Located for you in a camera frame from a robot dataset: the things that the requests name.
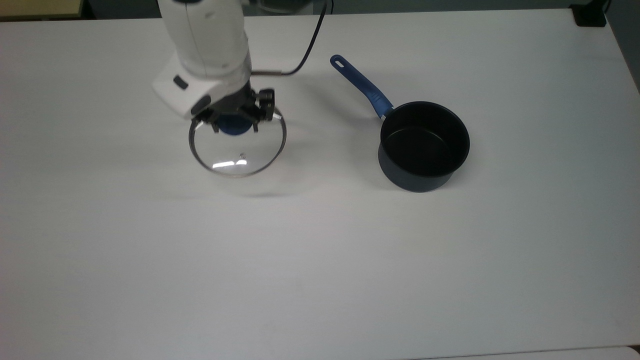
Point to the dark blue saucepan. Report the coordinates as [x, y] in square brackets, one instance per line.
[425, 145]

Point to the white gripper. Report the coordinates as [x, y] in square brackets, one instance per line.
[172, 97]

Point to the glass lid with blue knob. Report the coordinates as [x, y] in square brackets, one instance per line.
[250, 150]

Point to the black table clamp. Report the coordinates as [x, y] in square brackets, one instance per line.
[591, 16]

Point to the tan wooden desk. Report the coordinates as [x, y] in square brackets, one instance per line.
[40, 7]

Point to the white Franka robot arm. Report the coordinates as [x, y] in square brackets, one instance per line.
[210, 35]

